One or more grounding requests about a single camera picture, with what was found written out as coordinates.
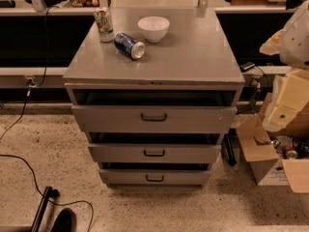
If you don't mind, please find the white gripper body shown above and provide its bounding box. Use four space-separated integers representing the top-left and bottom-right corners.
263 69 309 132

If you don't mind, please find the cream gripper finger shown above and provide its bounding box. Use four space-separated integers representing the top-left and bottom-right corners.
260 29 284 56

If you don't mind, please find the grey top drawer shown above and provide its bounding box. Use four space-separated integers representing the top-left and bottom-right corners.
72 105 236 133

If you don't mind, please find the grey drawer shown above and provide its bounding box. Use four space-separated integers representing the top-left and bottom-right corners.
89 144 221 163
98 169 211 186
72 105 236 133

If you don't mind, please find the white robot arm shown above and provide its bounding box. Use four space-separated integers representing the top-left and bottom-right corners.
260 0 309 132

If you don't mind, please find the grey drawer cabinet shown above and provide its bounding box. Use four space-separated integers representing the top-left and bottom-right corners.
64 8 244 172

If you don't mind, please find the grey middle drawer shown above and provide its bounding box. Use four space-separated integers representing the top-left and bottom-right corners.
89 144 221 163

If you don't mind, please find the grey bottom drawer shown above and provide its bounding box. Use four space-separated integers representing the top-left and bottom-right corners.
98 169 211 186

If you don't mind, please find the small black device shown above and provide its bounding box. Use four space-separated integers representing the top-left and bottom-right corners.
239 62 255 73

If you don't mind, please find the red can in box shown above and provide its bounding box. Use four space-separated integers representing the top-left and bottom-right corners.
282 145 297 160

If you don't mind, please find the cardboard box of cans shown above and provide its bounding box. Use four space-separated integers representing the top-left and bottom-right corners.
236 92 309 194

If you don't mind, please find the white ceramic bowl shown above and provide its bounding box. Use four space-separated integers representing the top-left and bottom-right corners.
138 16 170 43

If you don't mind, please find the blue soda can lying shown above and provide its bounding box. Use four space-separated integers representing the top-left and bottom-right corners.
114 33 146 60

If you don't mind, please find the green white upright can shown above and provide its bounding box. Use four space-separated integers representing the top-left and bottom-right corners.
94 7 114 43

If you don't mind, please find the black stand base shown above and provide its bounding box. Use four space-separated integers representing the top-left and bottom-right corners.
30 186 76 232

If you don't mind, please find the black hanging cable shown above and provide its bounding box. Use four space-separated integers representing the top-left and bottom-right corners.
0 5 61 141

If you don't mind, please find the black floor cable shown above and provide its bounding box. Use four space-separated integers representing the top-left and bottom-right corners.
0 154 95 232

